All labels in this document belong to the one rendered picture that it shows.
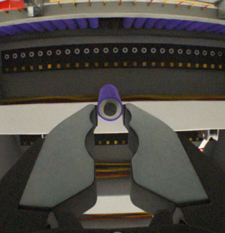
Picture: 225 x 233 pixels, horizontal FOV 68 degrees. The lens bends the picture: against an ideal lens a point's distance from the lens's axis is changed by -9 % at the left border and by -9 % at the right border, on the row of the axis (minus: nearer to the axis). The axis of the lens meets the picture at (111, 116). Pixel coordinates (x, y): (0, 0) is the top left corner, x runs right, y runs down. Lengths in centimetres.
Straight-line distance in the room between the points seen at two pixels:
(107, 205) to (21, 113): 24
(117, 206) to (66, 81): 30
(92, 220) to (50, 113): 46
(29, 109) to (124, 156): 35
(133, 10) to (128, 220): 59
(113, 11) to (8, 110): 21
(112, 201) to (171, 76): 32
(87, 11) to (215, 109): 24
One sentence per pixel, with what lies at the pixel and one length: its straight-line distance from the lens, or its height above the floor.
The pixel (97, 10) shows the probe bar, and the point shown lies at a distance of 28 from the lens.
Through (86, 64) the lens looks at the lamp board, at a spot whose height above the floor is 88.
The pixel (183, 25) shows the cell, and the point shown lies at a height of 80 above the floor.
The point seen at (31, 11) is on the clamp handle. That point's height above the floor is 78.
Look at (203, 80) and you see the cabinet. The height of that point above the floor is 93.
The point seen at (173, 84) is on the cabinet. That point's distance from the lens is 48.
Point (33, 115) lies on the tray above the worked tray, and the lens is 28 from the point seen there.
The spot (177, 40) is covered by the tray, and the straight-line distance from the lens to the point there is 43.
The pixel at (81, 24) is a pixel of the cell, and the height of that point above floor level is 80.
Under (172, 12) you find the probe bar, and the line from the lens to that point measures 29.
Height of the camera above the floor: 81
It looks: 27 degrees up
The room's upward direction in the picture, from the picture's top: 179 degrees clockwise
